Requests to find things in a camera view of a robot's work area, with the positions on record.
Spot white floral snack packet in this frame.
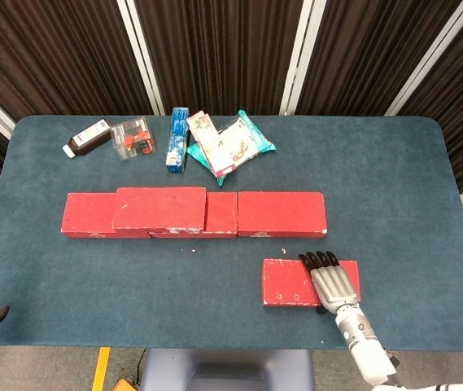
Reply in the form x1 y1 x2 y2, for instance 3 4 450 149
186 109 236 179

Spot teal snack packet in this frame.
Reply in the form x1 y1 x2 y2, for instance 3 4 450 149
186 108 277 187

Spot blue carton box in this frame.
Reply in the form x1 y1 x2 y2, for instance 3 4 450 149
164 107 191 175

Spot clear plastic box red contents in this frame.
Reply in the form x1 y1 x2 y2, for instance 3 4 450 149
109 116 158 162

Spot yellow floor tape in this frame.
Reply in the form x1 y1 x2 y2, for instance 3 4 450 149
91 346 111 391

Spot red brick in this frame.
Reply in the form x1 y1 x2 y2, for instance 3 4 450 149
262 258 361 308
148 191 239 239
60 192 153 239
111 187 207 235
237 191 329 239

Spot black floor cable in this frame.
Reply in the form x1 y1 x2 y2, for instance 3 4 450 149
134 348 147 384

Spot brown bottle white cap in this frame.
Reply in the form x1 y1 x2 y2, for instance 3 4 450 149
62 118 113 159

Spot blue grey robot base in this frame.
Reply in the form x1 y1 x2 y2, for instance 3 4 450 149
140 349 316 391

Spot white packet red swirl print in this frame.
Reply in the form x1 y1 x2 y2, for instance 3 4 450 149
214 116 263 168

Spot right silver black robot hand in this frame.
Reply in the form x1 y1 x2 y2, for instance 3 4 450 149
298 250 360 314

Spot blue felt table cover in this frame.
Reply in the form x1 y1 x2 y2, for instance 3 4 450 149
0 115 463 351

